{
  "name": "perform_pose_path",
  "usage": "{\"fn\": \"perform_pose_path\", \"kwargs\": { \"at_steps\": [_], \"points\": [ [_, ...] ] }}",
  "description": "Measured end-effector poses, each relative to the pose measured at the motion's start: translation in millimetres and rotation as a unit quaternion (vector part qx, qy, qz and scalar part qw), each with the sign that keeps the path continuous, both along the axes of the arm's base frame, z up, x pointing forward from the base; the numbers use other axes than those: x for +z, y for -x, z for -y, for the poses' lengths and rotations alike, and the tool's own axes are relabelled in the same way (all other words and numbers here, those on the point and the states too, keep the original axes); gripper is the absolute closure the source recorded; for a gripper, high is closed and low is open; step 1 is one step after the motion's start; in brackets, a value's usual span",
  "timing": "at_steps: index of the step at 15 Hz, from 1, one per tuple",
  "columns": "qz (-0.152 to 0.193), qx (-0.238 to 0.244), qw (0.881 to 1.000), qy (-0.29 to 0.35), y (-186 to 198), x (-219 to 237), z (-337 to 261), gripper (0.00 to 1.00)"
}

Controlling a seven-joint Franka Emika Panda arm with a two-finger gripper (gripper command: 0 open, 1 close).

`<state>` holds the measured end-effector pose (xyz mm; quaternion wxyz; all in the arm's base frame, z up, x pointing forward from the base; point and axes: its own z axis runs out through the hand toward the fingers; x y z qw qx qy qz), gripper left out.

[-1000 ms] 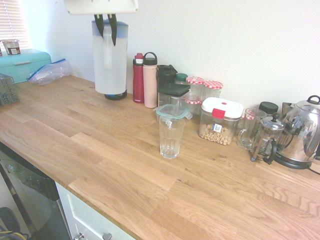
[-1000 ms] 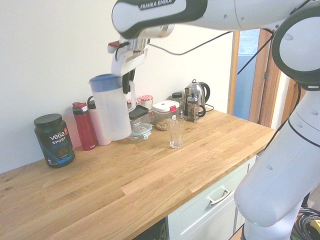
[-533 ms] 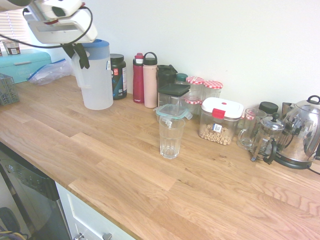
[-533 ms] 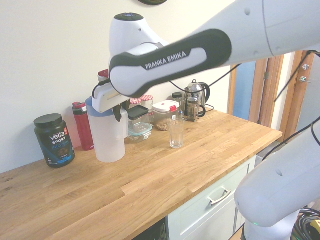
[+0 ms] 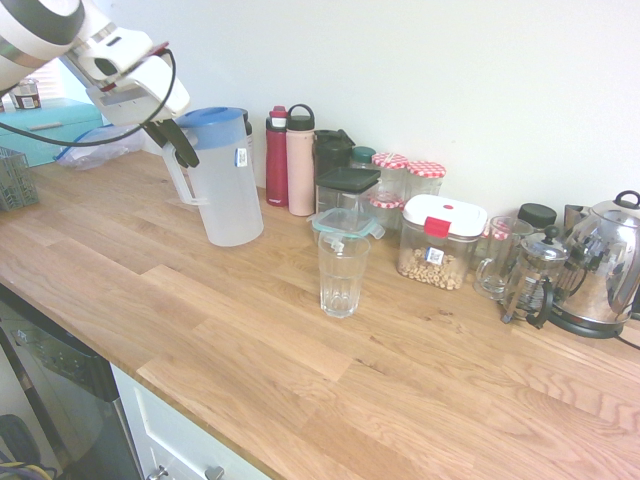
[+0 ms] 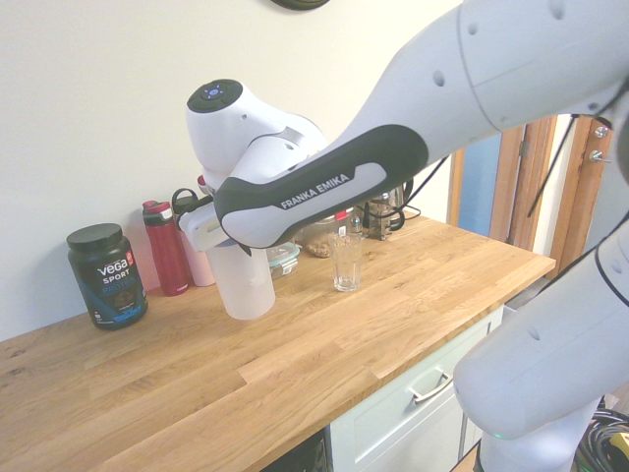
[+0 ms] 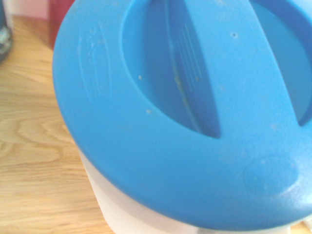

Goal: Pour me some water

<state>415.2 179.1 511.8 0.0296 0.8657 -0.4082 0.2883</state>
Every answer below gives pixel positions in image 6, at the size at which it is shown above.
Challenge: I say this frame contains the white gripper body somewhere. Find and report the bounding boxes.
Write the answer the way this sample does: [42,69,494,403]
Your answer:
[177,201,235,255]

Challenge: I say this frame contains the translucent pitcher with blue lid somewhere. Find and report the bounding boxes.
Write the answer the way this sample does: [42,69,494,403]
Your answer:
[205,239,277,322]

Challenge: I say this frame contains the red water bottle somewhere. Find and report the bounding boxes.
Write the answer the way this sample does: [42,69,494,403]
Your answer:
[142,200,191,298]

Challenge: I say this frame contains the pink bottle with black cap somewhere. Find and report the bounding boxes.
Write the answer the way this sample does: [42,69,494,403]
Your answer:
[170,188,217,287]

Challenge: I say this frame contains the glass container with teal lid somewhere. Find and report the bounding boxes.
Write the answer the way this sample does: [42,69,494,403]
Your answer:
[266,242,302,281]

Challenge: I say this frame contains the jar with white clip lid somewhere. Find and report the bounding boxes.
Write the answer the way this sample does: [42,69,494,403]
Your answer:
[293,208,356,260]

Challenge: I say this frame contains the clear drinking glass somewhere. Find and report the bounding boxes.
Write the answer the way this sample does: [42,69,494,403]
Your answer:
[328,233,364,293]

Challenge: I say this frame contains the black Vega protein tub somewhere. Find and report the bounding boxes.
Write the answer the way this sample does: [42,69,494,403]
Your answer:
[66,223,149,331]

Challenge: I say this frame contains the glass French press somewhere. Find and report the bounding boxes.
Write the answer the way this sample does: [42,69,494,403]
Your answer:
[361,179,417,241]

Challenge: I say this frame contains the pale green cabinet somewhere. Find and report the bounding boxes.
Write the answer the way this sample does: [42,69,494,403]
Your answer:
[327,299,507,472]

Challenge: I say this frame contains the yellow box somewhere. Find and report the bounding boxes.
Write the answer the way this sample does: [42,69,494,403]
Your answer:
[606,432,629,461]

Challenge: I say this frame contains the black power cable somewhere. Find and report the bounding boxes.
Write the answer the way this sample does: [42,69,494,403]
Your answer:
[387,154,451,222]

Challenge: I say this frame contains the metal drawer handle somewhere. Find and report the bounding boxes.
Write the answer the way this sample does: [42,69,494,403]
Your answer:
[407,372,454,404]

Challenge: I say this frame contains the black round wall clock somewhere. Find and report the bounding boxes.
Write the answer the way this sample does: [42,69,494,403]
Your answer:
[268,0,331,11]

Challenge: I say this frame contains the wooden door frame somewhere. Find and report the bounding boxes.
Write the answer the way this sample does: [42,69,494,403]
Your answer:
[446,115,615,269]

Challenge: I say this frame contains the coiled black cables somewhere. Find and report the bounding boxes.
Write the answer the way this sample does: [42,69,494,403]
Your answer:
[574,406,629,472]

